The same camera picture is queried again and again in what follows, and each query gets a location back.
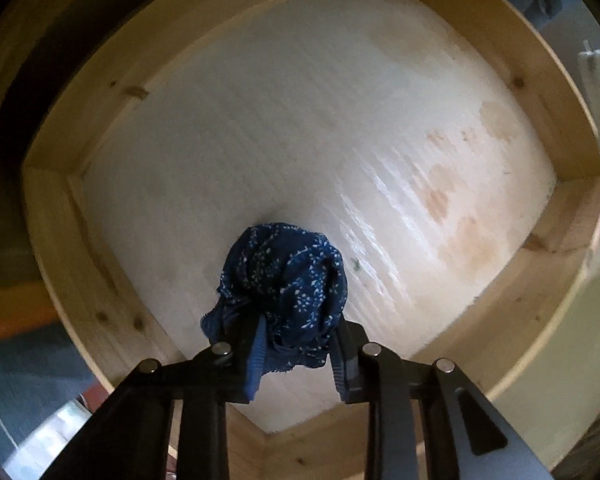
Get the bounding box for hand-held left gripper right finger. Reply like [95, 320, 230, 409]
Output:
[327, 320, 553, 480]

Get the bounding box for navy floral underwear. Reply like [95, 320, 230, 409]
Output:
[201, 222, 350, 375]

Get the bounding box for blue cloth with pale lines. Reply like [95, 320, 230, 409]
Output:
[0, 325, 116, 466]

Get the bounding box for wooden drawer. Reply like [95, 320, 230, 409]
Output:
[22, 0, 600, 480]

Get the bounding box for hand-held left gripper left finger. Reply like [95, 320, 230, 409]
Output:
[40, 317, 271, 480]

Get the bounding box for person's brown corduroy trousers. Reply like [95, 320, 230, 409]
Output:
[555, 395, 600, 480]

